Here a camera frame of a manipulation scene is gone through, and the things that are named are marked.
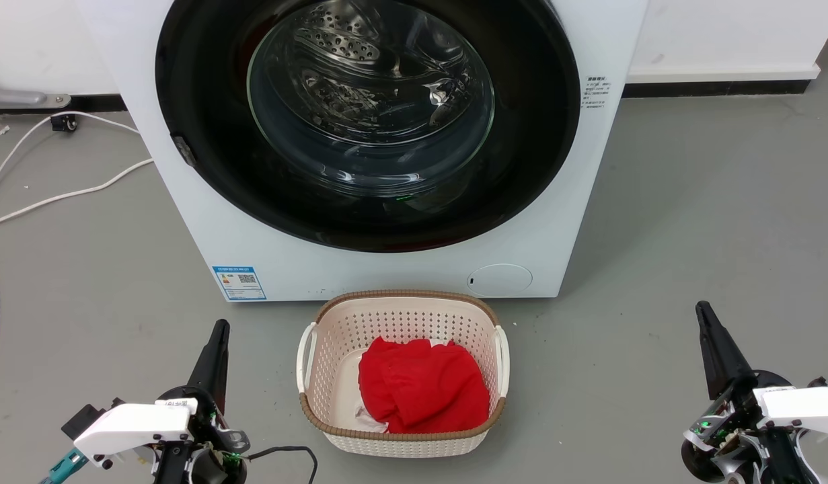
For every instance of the beige perforated laundry basket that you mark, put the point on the beige perforated laundry basket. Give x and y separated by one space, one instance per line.
333 329

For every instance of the red garment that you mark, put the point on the red garment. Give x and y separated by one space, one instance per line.
427 390

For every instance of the white cloth piece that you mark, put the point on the white cloth piece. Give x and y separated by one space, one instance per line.
368 422

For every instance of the small printed text label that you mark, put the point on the small printed text label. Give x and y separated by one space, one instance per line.
596 93

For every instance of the black round washer door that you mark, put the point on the black round washer door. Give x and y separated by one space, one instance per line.
212 134

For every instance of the round white filter cover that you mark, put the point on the round white filter cover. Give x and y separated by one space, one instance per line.
500 279

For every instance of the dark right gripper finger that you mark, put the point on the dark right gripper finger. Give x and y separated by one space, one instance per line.
713 356
736 366

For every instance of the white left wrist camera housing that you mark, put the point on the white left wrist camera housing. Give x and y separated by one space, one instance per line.
134 427

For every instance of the blue energy label sticker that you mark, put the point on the blue energy label sticker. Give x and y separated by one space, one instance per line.
239 283

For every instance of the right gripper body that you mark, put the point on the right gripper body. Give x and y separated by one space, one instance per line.
730 430

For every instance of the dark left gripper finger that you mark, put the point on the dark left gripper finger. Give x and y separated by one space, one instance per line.
221 370
205 366

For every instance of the white front-load washing machine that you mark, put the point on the white front-load washing machine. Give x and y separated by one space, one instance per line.
575 202

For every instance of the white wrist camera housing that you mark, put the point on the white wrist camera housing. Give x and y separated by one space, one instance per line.
134 427
800 407

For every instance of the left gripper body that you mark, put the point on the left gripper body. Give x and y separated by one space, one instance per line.
215 437

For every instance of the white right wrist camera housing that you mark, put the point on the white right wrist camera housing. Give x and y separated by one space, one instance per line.
800 407

